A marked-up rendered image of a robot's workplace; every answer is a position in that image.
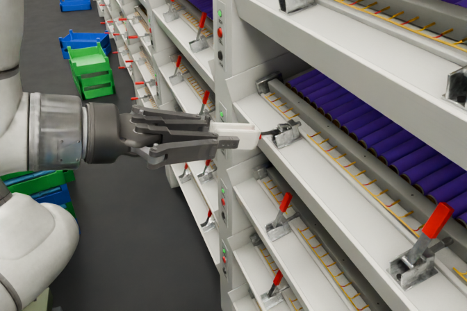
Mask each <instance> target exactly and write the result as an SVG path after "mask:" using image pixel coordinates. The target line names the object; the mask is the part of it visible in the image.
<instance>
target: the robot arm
mask: <svg viewBox="0 0 467 311"><path fill-rule="evenodd" d="M23 27H24V0H0V176H3V175H6V174H11V173H15V172H19V171H28V165H29V171H51V170H76V169H78V168H79V166H80V164H81V159H84V162H86V163H87V164H112V163H114V162H115V161H116V160H117V158H118V157H119V156H120V155H124V156H131V157H134V158H137V157H140V156H141V157H142V158H144V159H145V160H147V168H148V169H158V168H159V167H162V166H164V165H172V164H178V163H184V162H194V161H200V160H210V159H214V158H215V154H216V151H217V149H256V146H257V144H258V141H259V137H260V134H261V132H260V130H254V128H255V125H254V124H242V123H217V122H211V123H210V121H211V117H209V116H207V115H205V118H204V120H201V118H202V116H201V115H197V114H191V113H185V112H175V111H169V110H159V109H153V108H147V107H144V106H139V105H132V110H131V113H123V114H120V113H119V110H118V108H117V106H116V105H115V104H113V103H90V102H88V104H86V105H85V107H82V103H81V99H80V98H79V97H78V96H72V95H59V94H41V93H38V92H36V93H31V99H30V93H28V92H22V84H21V80H20V75H19V52H20V47H21V43H22V37H23ZM78 243H79V226H78V224H77V222H76V220H75V218H74V217H73V216H72V215H71V214H70V213H69V212H68V211H67V210H65V209H64V208H62V207H60V206H59V205H56V204H52V203H38V202H37V201H35V200H33V199H32V198H31V197H30V196H29V195H26V194H21V193H17V192H15V193H11V192H10V190H9V189H8V188H7V187H6V185H5V184H4V182H3V181H2V180H1V178H0V311H22V310H23V309H24V308H25V307H26V306H27V305H29V304H30V303H31V302H32V301H34V300H35V299H36V298H37V297H38V296H39V295H40V294H41V293H42V292H43V291H44V290H45V289H46V288H47V287H48V286H49V285H50V284H51V283H52V282H53V281H54V280H55V279H56V278H57V276H58V275H59V274H60V273H61V271H62V270H63V269H64V268H65V267H66V265H67V263H68V262H69V261H70V259H71V257H72V256H73V254H74V252H75V250H76V247H77V245H78Z"/></svg>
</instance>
